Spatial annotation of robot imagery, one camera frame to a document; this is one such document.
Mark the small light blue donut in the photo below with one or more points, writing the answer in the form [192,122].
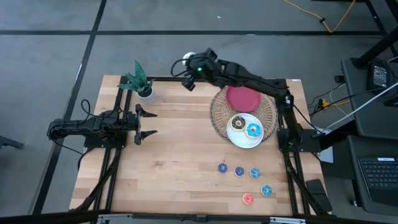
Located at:
[252,175]
[263,193]

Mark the yellow power plug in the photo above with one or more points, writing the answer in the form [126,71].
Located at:
[324,102]

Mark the large turquoise iced donut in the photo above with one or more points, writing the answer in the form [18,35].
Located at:
[257,134]

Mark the black keyboard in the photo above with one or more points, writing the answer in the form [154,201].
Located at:
[381,180]

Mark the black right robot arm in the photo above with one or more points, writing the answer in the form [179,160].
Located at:
[248,79]

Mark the small pink donut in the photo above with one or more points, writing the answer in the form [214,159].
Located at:
[245,201]

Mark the large chocolate iced donut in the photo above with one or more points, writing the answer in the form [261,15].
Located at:
[234,119]

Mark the black foot pedal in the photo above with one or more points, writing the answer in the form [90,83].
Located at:
[318,194]

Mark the black chair base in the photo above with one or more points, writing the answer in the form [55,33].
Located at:
[9,143]

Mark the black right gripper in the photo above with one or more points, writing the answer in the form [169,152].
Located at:
[201,68]

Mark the black aluminium table frame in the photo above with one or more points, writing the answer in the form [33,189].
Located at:
[168,79]

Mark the red plate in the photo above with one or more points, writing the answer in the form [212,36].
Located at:
[243,99]

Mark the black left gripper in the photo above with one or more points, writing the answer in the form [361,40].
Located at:
[138,124]

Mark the small dark blue donut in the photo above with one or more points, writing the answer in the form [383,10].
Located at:
[236,174]
[220,170]

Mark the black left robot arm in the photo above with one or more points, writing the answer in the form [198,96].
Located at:
[77,126]

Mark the green plant in white pot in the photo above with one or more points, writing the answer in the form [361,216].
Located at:
[148,97]

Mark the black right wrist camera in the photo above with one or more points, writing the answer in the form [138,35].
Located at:
[188,84]

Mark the silver metal bracket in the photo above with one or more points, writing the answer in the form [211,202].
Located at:
[286,220]
[115,219]

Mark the white rod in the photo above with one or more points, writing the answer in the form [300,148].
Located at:
[360,107]

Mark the black power adapter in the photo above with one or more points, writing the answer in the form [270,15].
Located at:
[380,76]

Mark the white plate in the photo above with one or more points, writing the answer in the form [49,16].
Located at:
[242,140]

